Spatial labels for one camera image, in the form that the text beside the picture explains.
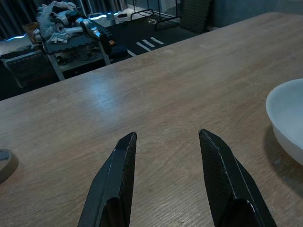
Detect brown cardboard box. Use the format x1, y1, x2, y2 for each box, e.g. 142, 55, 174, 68
23, 22, 40, 45

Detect dark ribbed foam panel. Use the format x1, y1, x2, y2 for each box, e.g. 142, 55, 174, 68
179, 0, 214, 34

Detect white bowl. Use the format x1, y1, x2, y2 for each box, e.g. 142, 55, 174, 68
265, 78, 303, 166

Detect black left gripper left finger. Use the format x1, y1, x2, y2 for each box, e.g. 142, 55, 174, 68
77, 131, 138, 227

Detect white frame work table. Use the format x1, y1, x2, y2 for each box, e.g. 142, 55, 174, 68
41, 23, 119, 81

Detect black slatted crate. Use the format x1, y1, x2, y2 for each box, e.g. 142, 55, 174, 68
0, 49, 59, 88

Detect grey robot parts heap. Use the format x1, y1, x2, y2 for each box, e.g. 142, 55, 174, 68
35, 1, 112, 53

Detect dark curtain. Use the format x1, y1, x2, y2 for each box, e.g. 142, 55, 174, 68
0, 0, 100, 41

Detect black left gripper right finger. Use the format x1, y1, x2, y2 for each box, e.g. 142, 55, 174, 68
198, 128, 278, 227

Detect black metal rack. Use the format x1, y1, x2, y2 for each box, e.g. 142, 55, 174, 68
130, 0, 183, 33

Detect dark blue box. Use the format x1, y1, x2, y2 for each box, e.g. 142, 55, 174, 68
110, 44, 127, 57

